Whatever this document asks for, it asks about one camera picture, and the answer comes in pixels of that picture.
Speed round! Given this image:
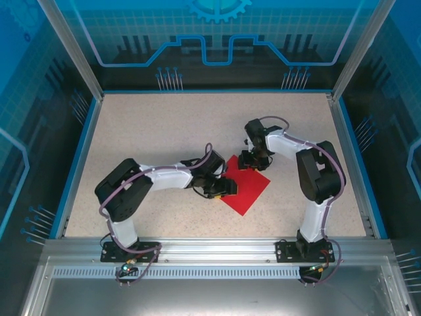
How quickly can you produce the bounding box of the black machine base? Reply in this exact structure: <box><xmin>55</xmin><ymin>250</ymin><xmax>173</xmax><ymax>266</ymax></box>
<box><xmin>43</xmin><ymin>237</ymin><xmax>393</xmax><ymax>266</ymax></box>

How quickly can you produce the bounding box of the aluminium side rail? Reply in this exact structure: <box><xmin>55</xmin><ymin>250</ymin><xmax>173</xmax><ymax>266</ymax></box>
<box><xmin>327</xmin><ymin>93</ymin><xmax>379</xmax><ymax>238</ymax></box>
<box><xmin>54</xmin><ymin>93</ymin><xmax>105</xmax><ymax>240</ymax></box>

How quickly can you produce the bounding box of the red paper sheet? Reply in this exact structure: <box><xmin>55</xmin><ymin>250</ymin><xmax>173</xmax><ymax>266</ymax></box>
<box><xmin>218</xmin><ymin>154</ymin><xmax>272</xmax><ymax>217</ymax></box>

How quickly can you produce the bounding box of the aluminium frame post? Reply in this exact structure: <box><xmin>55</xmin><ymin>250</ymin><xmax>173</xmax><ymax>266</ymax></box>
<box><xmin>37</xmin><ymin>0</ymin><xmax>105</xmax><ymax>101</ymax></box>
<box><xmin>330</xmin><ymin>0</ymin><xmax>389</xmax><ymax>101</ymax></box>

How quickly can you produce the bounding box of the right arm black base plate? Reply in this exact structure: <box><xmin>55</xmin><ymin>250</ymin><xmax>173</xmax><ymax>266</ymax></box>
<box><xmin>275</xmin><ymin>240</ymin><xmax>336</xmax><ymax>264</ymax></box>

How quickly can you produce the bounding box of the left gripper thin black wire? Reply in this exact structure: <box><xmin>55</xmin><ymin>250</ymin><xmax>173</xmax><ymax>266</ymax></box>
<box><xmin>191</xmin><ymin>186</ymin><xmax>214</xmax><ymax>201</ymax></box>

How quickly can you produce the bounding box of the grey sheet metal panel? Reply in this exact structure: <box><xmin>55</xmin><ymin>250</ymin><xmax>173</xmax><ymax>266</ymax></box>
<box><xmin>19</xmin><ymin>256</ymin><xmax>414</xmax><ymax>316</ymax></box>

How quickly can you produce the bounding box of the slotted grey cable duct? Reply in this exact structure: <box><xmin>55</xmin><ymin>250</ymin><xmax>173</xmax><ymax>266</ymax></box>
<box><xmin>51</xmin><ymin>267</ymin><xmax>375</xmax><ymax>280</ymax></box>

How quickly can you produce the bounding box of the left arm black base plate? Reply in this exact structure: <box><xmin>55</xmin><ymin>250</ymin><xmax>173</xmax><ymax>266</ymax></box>
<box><xmin>100</xmin><ymin>241</ymin><xmax>162</xmax><ymax>264</ymax></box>

